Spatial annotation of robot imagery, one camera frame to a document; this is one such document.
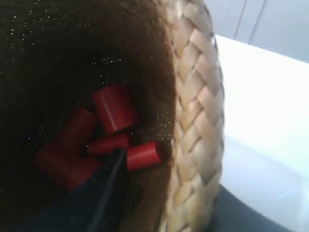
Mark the brown woven wicker basket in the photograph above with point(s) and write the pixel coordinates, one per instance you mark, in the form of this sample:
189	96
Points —
54	54

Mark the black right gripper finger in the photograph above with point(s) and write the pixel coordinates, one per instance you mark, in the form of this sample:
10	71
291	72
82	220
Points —
96	206

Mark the red cylinder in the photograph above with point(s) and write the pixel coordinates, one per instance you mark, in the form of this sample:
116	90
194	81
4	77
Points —
77	130
115	108
143	156
105	145
67	170

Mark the red cylinder upper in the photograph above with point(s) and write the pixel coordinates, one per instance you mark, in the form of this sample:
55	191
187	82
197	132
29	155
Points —
115	108

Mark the red cylinder middle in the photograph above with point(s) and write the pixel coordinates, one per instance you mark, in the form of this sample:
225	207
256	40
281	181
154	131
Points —
105	145

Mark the red cylinder right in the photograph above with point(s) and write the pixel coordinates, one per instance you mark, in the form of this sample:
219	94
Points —
143	156

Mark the red cylinder lower left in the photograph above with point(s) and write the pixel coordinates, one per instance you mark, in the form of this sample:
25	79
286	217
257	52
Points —
67	170

